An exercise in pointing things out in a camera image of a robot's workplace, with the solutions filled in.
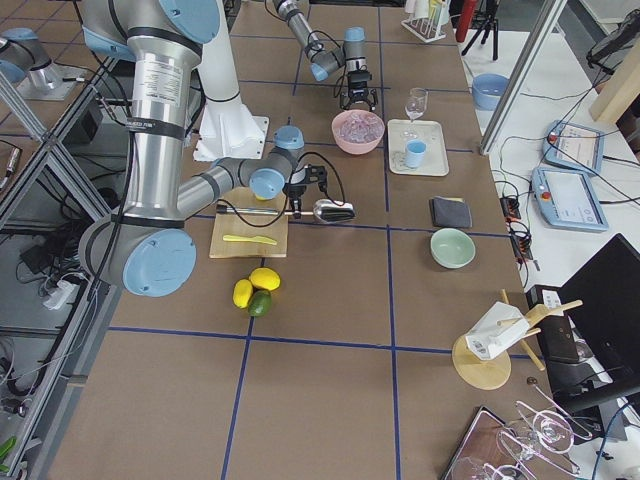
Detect clear upside down glasses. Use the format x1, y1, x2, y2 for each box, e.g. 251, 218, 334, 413
498, 395, 592, 479

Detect dark grey folded cloth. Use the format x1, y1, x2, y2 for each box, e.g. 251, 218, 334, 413
429, 196, 472, 228

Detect metal ice scoop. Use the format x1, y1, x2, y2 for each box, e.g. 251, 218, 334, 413
291, 199, 356, 224

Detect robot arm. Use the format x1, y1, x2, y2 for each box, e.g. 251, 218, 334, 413
273, 0, 378, 112
80, 1, 304, 297

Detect aluminium frame post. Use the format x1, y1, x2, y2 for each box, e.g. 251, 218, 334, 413
479, 0, 567, 155

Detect far teach pendant tablet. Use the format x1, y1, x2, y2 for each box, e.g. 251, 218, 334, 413
542, 120, 605, 176

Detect green ceramic bowl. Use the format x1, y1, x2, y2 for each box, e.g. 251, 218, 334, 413
430, 228, 476, 269

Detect beige serving tray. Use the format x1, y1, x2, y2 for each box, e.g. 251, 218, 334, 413
387, 119, 449, 177

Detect wooden stand with round base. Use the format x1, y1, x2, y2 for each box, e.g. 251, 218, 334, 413
452, 289, 583, 390

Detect black tripod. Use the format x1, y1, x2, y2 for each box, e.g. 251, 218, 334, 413
461, 0, 500, 61

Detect dark tray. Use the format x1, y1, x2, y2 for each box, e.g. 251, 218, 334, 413
440, 406, 527, 480

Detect clear wine glass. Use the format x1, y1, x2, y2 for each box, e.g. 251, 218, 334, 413
405, 87, 429, 122

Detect green avocado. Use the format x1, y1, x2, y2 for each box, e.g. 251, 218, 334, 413
247, 290, 272, 317

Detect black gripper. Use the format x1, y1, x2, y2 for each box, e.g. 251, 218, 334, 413
283, 164, 327, 219
339, 70, 378, 111

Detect light blue plastic cup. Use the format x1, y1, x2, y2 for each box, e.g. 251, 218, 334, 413
404, 139, 427, 169

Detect pink bowl with ice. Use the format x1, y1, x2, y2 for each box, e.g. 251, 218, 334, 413
331, 109, 385, 155

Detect wooden cutting board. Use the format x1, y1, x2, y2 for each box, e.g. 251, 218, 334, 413
209, 187, 288, 259

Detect black monitor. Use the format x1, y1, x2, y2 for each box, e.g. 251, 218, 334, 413
527, 233, 639, 413

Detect yellow lemon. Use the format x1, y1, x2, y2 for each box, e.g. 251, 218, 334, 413
249, 267, 281, 291
232, 278, 254, 309

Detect near teach pendant tablet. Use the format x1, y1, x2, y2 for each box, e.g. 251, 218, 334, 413
531, 167, 609, 232

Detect white plastic cup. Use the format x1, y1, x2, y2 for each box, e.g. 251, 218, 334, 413
413, 0, 435, 20

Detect metal cylinder muddler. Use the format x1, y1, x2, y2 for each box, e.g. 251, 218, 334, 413
216, 204, 280, 217

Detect blue bowl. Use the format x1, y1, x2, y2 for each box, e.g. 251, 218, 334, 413
471, 73, 509, 111

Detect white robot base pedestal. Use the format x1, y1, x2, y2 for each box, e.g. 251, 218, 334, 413
194, 1, 269, 162

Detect teach pendant tablet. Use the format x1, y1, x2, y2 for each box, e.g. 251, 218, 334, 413
531, 167, 609, 232
542, 120, 605, 176

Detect yellow plastic knife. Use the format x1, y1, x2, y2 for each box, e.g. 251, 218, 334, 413
222, 234, 278, 246

